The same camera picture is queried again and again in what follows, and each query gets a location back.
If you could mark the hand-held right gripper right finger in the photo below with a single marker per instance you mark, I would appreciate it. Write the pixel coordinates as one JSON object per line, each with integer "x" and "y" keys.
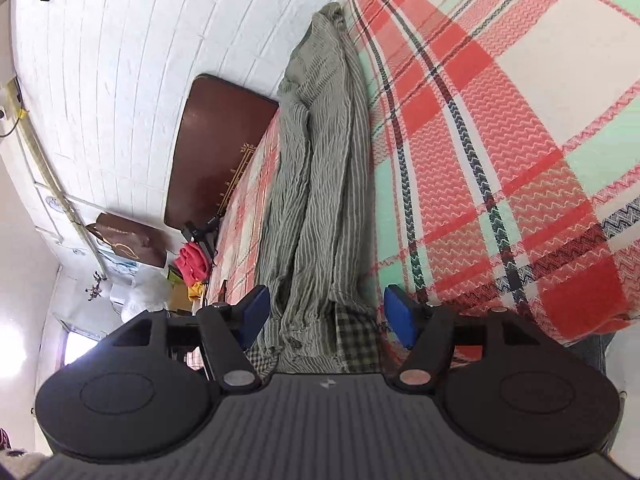
{"x": 401, "y": 317}

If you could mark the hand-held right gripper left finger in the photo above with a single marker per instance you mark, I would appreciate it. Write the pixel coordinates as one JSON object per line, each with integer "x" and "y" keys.
{"x": 255, "y": 317}

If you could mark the grey striped garment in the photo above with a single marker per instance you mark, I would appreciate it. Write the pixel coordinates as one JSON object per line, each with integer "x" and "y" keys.
{"x": 320, "y": 185}

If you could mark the yellow cloth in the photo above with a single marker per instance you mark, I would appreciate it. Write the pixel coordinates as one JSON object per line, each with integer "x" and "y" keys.
{"x": 196, "y": 291}

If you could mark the cardboard box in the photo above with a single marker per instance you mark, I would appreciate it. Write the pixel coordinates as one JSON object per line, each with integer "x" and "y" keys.
{"x": 179, "y": 295}

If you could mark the red cloth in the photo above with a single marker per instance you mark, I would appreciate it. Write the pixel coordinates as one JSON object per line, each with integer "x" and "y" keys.
{"x": 192, "y": 262}

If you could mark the black tripod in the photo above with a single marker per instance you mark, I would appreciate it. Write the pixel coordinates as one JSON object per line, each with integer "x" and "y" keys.
{"x": 200, "y": 232}

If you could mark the white plastic bag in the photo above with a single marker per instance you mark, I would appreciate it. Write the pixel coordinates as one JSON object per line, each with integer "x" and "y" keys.
{"x": 145, "y": 295}

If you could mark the brown hanging bag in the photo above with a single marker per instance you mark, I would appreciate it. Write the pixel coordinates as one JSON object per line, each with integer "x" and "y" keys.
{"x": 130, "y": 242}

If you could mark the dark brown wooden headboard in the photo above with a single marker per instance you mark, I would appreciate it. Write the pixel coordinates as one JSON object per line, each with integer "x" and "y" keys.
{"x": 215, "y": 150}

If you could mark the blue denim cloth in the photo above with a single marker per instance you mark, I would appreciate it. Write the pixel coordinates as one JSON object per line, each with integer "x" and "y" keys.
{"x": 592, "y": 352}

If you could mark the red plaid blanket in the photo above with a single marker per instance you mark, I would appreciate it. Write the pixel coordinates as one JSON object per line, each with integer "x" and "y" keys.
{"x": 500, "y": 135}

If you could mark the white fleece jacket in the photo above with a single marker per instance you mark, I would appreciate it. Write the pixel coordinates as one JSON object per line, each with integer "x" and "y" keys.
{"x": 22, "y": 465}

